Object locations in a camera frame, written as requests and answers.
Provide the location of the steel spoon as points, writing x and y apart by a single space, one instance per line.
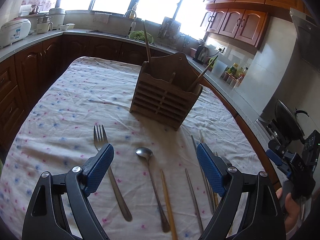
146 153

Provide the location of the small white blender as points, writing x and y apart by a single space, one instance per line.
44 25

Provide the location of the white floral tablecloth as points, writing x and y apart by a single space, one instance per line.
58 135

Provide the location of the black wok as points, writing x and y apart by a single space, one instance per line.
287 122

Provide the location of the black electric kettle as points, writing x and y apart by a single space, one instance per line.
200 54

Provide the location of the steel range hood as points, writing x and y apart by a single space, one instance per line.
307 37

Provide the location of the carved brown chopstick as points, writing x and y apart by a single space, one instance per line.
213 198
210 65

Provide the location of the upper wooden cabinets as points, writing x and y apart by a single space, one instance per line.
246 21

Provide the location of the wooden utensil holder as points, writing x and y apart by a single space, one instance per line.
166 90

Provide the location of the long bamboo chopstick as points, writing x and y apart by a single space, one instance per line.
147 43

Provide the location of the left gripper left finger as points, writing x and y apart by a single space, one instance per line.
46 217

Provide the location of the right hand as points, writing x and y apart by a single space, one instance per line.
293 211

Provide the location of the knife rack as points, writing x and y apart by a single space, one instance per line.
169 30

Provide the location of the white round cooker pot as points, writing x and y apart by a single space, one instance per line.
57 16

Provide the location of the kitchen faucet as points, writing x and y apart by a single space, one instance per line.
131 14

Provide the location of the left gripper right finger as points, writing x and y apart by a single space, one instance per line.
262 217

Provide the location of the white plastic jug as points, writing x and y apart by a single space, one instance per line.
219 68

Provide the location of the green vegetable colander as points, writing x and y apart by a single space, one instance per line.
139 36

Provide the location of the white rice cooker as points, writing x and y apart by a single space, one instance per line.
14 30

